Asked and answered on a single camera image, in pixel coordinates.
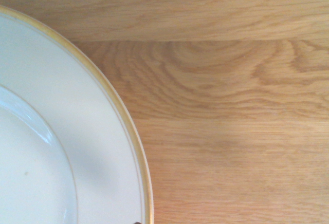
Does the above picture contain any white plate with gold rim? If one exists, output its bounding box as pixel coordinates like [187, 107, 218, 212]
[0, 5, 154, 224]

